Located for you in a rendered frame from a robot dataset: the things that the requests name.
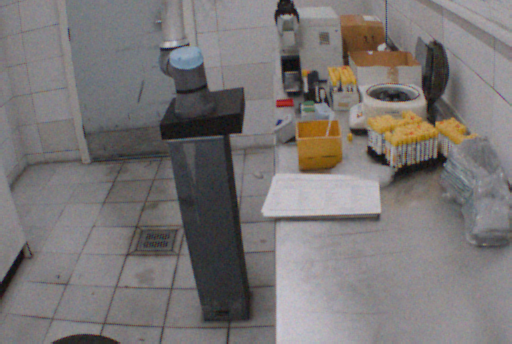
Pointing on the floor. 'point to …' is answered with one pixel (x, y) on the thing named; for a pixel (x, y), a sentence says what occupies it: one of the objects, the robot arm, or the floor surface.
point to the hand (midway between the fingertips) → (288, 33)
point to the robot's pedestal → (212, 224)
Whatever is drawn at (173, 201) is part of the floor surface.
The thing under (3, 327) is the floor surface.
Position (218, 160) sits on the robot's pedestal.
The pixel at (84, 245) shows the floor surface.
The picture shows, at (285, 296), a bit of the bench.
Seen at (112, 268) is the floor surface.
